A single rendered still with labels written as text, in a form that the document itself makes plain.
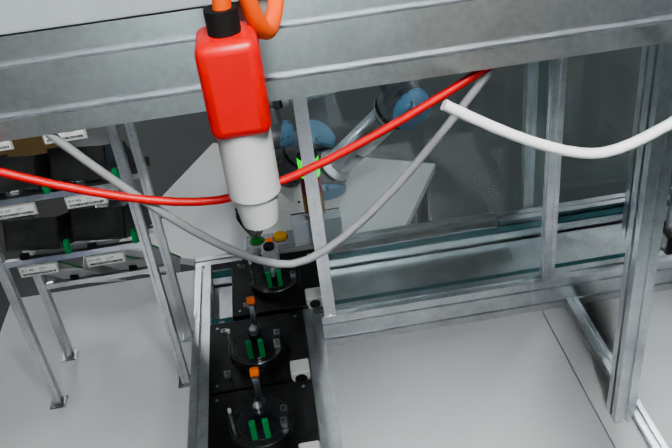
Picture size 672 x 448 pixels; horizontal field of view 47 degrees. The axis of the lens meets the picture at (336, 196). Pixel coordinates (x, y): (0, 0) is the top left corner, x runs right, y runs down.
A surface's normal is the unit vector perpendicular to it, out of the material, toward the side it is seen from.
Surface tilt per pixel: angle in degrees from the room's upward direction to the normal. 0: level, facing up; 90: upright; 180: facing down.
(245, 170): 90
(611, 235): 0
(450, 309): 90
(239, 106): 90
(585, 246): 0
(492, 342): 0
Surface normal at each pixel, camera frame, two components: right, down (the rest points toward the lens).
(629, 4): 0.12, 0.53
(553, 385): -0.11, -0.84
